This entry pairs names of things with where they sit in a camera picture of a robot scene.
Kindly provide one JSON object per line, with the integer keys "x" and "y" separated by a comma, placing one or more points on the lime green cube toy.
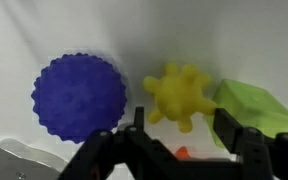
{"x": 252, "y": 106}

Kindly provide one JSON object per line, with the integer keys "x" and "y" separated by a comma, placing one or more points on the grey metal bracket plate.
{"x": 21, "y": 162}

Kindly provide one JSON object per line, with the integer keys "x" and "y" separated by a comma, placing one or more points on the yellow spiky toy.
{"x": 178, "y": 94}

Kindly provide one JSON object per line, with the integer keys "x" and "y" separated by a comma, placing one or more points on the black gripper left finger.
{"x": 145, "y": 158}

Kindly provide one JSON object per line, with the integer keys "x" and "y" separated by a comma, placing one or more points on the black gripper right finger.
{"x": 260, "y": 157}

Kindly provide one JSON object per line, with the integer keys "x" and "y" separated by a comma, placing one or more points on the purple bumpy ball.
{"x": 77, "y": 94}

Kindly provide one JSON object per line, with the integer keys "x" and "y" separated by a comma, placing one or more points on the orange toy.
{"x": 182, "y": 153}

